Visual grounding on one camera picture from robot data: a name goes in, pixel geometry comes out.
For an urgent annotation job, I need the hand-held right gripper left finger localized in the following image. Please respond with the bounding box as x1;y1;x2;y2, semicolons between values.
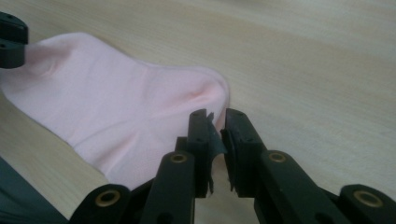
139;108;228;224

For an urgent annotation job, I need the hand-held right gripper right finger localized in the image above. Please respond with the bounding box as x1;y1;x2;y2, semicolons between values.
219;107;353;224

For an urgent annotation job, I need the pink sock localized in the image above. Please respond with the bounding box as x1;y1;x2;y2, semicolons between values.
0;32;232;191

